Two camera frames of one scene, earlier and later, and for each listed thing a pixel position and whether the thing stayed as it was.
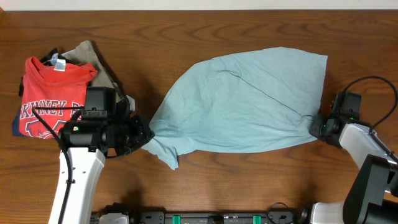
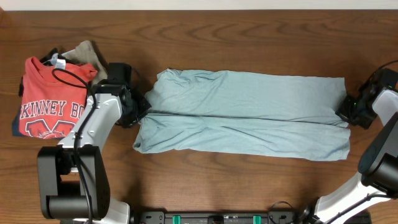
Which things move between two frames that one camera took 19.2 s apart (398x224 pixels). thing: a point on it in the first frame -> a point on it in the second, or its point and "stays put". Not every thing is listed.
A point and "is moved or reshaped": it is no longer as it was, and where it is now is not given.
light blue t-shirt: (240, 99) is moved or reshaped
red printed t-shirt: (56, 83) stays put
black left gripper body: (140, 134) -> (137, 107)
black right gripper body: (319, 128) -> (348, 111)
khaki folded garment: (88, 53) stays put
